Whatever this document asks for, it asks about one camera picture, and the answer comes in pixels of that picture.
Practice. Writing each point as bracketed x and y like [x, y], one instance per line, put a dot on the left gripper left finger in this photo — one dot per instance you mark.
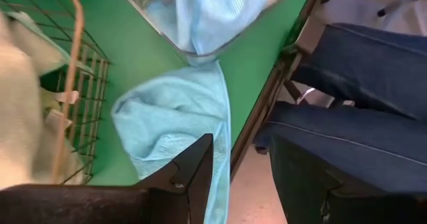
[193, 184]

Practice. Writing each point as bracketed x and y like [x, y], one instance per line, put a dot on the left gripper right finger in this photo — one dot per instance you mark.
[300, 190]

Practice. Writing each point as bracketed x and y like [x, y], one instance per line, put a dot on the light blue microfiber towel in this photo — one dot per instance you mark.
[213, 17]

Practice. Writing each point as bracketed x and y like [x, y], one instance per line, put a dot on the lime green microfiber towel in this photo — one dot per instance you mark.
[20, 117]

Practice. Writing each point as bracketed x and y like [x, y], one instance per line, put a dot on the sage green microfiber towel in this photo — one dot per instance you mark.
[33, 27]

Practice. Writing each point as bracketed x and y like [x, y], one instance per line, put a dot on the teal microfiber towel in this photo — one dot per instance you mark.
[166, 117]

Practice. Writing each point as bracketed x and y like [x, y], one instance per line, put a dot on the person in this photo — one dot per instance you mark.
[360, 144]

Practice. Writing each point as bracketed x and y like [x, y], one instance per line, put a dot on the green table mat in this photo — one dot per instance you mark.
[133, 50]

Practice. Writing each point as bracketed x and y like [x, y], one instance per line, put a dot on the clear plastic bin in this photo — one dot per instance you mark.
[140, 0]

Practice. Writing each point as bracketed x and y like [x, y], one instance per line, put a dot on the black table frame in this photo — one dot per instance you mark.
[262, 107]

